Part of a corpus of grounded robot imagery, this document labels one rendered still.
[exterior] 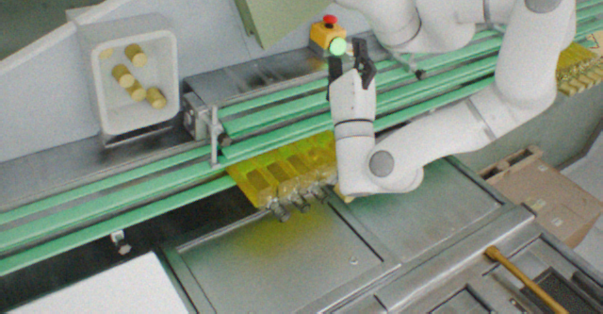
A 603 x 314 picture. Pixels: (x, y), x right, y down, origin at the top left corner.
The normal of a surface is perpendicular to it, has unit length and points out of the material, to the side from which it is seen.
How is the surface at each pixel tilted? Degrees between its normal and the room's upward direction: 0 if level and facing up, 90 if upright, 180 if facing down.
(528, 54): 80
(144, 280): 90
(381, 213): 91
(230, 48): 0
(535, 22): 83
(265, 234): 90
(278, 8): 4
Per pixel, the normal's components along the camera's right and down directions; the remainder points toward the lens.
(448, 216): 0.11, -0.77
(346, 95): -0.84, -0.11
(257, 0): 0.61, 0.52
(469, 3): -0.49, 0.39
